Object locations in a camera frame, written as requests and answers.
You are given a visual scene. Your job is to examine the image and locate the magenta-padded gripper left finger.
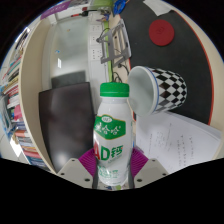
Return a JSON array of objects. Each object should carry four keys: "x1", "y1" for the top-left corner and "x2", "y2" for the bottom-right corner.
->
[{"x1": 56, "y1": 147, "x2": 100, "y2": 190}]

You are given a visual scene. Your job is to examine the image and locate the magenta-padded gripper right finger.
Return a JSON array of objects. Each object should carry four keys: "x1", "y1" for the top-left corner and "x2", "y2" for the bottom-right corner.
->
[{"x1": 127, "y1": 147, "x2": 170, "y2": 190}]

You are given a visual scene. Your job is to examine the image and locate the white green-capped drink bottle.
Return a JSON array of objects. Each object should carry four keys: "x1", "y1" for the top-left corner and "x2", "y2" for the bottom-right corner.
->
[{"x1": 92, "y1": 81, "x2": 135, "y2": 188}]

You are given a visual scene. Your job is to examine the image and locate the white written paper sheet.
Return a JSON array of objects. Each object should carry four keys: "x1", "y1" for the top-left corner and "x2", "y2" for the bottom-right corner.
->
[{"x1": 134, "y1": 111, "x2": 223, "y2": 175}]

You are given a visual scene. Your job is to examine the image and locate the black computer monitor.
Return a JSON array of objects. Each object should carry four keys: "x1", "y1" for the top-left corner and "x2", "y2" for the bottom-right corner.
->
[{"x1": 37, "y1": 81, "x2": 98, "y2": 175}]

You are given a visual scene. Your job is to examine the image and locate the black white diamond-pattern mug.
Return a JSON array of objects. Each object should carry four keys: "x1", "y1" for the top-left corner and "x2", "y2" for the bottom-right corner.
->
[{"x1": 126, "y1": 65, "x2": 189, "y2": 117}]

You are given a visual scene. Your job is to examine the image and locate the black red-edged desk mat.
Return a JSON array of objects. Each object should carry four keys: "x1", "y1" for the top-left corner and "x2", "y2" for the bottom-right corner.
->
[{"x1": 123, "y1": 0, "x2": 215, "y2": 127}]

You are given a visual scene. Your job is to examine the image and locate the grey metal laptop stand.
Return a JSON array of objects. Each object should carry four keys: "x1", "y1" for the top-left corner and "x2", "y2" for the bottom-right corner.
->
[{"x1": 99, "y1": 18, "x2": 131, "y2": 66}]

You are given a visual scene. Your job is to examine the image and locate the flat round red coaster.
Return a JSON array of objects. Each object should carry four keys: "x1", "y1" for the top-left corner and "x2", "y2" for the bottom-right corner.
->
[{"x1": 148, "y1": 18, "x2": 176, "y2": 47}]

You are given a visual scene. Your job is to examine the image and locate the white folded napkin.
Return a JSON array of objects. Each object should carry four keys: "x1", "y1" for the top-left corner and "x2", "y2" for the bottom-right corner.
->
[{"x1": 142, "y1": 0, "x2": 175, "y2": 17}]

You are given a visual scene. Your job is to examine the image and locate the wall shelf with books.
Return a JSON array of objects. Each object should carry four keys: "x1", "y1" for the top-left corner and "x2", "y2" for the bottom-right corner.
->
[{"x1": 0, "y1": 9, "x2": 62, "y2": 174}]

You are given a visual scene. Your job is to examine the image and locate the black tangled cables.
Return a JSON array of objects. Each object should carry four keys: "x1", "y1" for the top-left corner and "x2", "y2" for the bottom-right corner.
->
[{"x1": 109, "y1": 60, "x2": 130, "y2": 85}]

